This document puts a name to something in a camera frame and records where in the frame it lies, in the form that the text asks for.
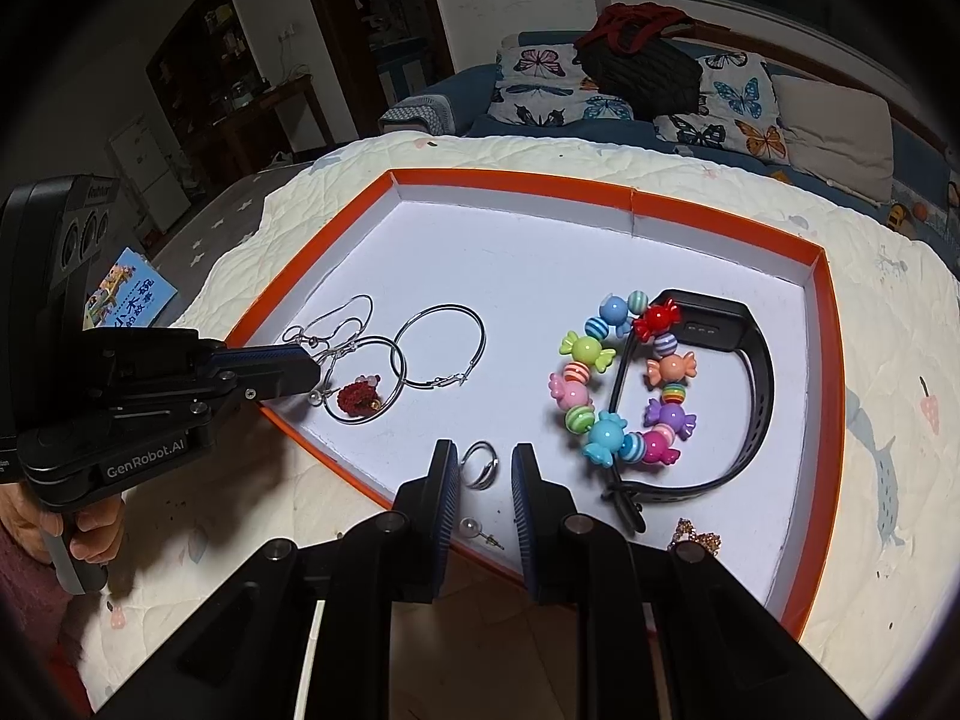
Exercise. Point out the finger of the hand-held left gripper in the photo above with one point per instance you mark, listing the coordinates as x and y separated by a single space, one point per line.
277 388
262 358

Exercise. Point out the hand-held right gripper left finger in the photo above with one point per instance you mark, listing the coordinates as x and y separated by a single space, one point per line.
448 514

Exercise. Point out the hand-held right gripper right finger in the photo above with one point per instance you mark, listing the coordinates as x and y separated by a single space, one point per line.
523 517

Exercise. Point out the pearl stud earring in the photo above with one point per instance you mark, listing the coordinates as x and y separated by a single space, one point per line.
314 397
469 527

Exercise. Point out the silver hoop earring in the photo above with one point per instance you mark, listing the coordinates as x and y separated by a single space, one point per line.
480 330
328 390

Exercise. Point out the red knit charm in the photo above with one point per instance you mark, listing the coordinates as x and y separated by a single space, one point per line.
358 396

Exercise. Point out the gold ornament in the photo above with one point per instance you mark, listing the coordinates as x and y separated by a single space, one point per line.
694 536

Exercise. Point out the orange-rimmed white tray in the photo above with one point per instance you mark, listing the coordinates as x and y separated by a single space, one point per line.
525 270

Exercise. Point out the black smart band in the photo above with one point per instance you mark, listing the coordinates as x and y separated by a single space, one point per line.
757 420

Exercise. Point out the person's left forearm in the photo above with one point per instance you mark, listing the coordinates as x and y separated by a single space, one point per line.
30 600

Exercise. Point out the person's left hand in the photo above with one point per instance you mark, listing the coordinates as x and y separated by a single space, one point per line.
97 532

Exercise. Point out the children's picture book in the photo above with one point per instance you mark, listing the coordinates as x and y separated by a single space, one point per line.
131 292

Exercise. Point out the grey star rug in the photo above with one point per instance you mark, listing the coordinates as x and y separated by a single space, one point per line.
217 232

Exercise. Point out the white appliance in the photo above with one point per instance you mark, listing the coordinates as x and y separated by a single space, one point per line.
150 165

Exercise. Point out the grey knit throw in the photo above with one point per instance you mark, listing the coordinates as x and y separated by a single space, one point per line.
420 114

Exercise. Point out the dark wooden cabinet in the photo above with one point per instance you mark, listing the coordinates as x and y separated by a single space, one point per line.
225 67

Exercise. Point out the blue sofa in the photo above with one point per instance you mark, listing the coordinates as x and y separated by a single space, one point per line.
480 90

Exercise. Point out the dark wooden door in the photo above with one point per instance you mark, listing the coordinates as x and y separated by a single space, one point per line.
375 15

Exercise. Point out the cream quilted blanket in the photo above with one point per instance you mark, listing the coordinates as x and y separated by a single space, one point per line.
885 427

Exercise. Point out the butterfly print pillow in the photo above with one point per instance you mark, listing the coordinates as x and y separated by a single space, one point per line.
540 82
739 112

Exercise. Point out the black knit garment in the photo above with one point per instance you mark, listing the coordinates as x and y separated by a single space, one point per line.
645 79

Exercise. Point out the yellow toy car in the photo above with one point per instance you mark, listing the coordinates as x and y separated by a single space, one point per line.
902 217

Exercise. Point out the beige pillow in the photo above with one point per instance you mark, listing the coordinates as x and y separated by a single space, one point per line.
832 135

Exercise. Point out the red garment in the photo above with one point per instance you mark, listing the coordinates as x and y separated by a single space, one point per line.
630 19

